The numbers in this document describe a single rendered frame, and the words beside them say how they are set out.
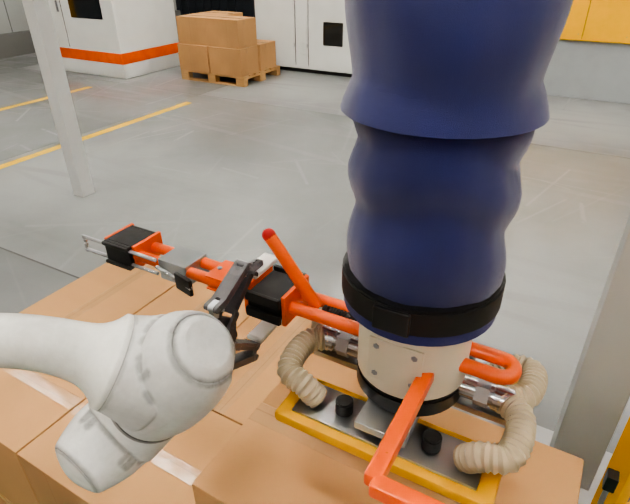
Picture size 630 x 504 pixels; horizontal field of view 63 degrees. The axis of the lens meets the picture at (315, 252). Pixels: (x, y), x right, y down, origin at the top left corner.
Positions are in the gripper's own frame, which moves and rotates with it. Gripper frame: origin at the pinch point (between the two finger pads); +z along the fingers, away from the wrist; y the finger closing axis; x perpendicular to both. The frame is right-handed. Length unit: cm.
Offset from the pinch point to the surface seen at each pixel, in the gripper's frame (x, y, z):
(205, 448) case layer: -31, 70, 8
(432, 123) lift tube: 28.8, -36.9, -11.3
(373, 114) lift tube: 22.3, -36.9, -10.9
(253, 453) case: 2.0, 29.4, -11.2
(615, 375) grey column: 69, 67, 92
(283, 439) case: 5.2, 29.4, -5.8
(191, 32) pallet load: -515, 54, 568
